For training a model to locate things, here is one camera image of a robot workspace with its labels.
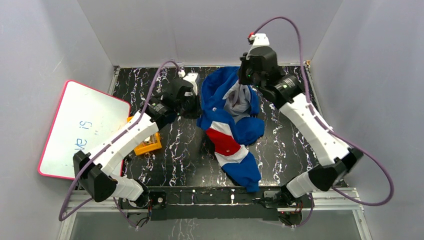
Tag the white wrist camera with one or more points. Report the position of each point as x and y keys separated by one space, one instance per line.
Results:
x=191 y=77
x=257 y=40

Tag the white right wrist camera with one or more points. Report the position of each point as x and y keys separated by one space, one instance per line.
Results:
x=257 y=40

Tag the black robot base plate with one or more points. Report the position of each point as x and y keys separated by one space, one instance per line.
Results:
x=269 y=203

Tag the orange plastic box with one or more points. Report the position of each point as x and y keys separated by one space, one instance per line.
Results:
x=150 y=144

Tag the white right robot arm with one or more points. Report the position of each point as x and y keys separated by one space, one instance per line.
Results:
x=335 y=158

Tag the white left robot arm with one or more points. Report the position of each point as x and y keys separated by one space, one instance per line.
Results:
x=95 y=170

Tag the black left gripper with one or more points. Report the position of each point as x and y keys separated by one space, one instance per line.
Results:
x=192 y=104

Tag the pink-framed whiteboard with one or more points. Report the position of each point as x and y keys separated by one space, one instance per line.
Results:
x=85 y=118

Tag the blue red white jacket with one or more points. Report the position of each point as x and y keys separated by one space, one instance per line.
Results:
x=229 y=119

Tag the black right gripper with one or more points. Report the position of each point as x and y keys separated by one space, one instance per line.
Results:
x=244 y=63

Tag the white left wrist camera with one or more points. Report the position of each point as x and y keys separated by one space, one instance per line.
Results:
x=191 y=77

